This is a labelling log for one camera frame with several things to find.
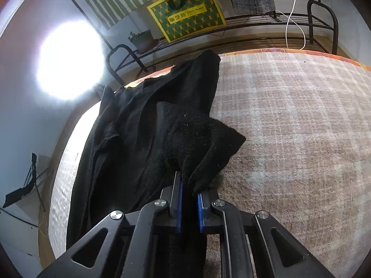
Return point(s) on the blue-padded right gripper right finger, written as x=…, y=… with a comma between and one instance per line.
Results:
x=254, y=244

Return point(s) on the plaid beige bed cover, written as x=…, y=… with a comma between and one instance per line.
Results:
x=306, y=158

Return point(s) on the green yellow patterned storage bag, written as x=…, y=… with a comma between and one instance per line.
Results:
x=180, y=19

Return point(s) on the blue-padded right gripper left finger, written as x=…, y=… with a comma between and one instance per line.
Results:
x=123, y=244

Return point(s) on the large black coat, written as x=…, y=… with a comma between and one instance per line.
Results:
x=140, y=139

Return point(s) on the bright round studio light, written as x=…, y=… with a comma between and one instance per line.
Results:
x=71, y=60

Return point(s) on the black metal clothes rack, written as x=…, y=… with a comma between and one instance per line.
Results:
x=302, y=23

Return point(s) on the small potted plant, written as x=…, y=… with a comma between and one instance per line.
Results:
x=143, y=41

